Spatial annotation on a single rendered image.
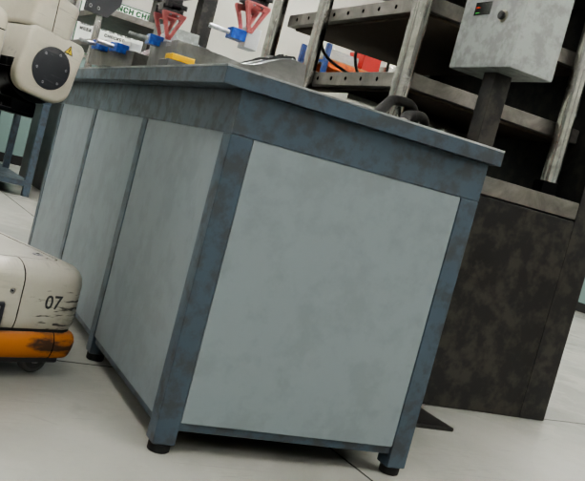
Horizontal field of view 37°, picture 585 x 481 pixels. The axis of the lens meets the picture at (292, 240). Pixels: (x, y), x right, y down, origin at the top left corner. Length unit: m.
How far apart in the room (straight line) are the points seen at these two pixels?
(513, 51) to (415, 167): 0.71
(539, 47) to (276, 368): 1.25
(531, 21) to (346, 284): 1.04
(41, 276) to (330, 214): 0.69
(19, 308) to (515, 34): 1.51
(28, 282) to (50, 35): 0.60
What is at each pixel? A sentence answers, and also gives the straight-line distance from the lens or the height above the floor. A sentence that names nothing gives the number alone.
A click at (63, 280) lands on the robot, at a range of 2.11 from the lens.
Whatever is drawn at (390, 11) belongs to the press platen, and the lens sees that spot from 3.07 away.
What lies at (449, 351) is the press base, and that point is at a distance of 2.96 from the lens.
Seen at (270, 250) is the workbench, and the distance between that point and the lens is 1.80.
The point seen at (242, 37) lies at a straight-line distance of 2.26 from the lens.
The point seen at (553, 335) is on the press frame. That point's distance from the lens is 3.22.
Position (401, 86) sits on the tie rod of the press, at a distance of 2.75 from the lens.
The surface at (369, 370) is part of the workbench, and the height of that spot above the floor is 0.24.
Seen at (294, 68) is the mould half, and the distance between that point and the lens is 2.45.
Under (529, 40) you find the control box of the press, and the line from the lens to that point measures 2.58.
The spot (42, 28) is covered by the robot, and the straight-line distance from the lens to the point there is 2.21.
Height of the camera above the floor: 0.62
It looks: 4 degrees down
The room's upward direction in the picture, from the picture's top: 15 degrees clockwise
